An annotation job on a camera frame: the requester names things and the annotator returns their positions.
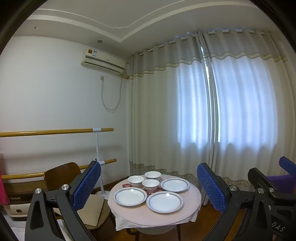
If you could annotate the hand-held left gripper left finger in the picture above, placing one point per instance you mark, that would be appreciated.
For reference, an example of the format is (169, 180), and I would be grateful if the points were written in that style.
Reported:
(87, 185)

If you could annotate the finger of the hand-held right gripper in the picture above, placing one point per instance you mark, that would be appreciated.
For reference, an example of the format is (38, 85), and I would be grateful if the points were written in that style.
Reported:
(285, 164)
(263, 180)

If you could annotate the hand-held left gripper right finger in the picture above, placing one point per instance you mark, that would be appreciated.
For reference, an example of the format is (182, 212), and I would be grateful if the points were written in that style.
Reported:
(211, 187)

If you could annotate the white plate with grey rim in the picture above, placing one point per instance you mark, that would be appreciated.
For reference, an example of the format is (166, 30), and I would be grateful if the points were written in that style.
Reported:
(175, 184)
(130, 196)
(165, 201)

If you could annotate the white bowl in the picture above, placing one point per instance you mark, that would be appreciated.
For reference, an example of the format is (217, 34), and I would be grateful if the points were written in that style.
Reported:
(150, 184)
(136, 179)
(152, 174)

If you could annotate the purple covered sofa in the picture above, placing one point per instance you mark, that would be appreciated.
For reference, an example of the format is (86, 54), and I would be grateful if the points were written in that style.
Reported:
(282, 182)

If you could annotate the brown wooden chair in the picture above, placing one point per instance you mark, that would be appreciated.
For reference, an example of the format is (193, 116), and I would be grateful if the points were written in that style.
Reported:
(60, 173)

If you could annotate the white tablecloth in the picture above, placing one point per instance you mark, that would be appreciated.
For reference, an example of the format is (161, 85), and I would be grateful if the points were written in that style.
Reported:
(122, 223)

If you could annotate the round table pink cloth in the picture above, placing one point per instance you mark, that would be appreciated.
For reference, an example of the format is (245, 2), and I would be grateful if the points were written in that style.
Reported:
(138, 215)

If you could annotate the dark wooden cabinet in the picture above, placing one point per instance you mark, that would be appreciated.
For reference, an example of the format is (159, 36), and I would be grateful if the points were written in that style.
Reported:
(23, 190)

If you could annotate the cream curtain with lace trim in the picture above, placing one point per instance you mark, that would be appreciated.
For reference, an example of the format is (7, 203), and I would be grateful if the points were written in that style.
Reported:
(161, 115)
(249, 104)

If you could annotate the round table with dark legs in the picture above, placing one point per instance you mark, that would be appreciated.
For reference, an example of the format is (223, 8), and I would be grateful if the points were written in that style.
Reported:
(152, 231)

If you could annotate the beige storage box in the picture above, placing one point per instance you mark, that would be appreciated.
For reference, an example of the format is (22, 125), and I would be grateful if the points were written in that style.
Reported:
(16, 208)

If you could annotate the pink hanging cloth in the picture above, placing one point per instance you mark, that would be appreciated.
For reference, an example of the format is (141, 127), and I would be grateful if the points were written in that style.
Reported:
(3, 190)

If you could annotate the beige air conditioner pipe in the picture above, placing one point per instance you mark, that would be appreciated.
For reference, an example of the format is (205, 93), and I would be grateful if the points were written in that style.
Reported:
(127, 77)

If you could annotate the short wooden barre rail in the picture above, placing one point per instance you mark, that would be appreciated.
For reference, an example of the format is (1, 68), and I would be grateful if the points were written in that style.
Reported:
(23, 175)

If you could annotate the long wooden barre rail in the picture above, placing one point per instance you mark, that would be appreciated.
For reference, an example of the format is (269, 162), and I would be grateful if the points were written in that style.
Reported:
(46, 132)

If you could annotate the white wall air conditioner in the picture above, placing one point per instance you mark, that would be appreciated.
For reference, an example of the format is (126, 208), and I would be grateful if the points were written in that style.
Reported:
(101, 60)

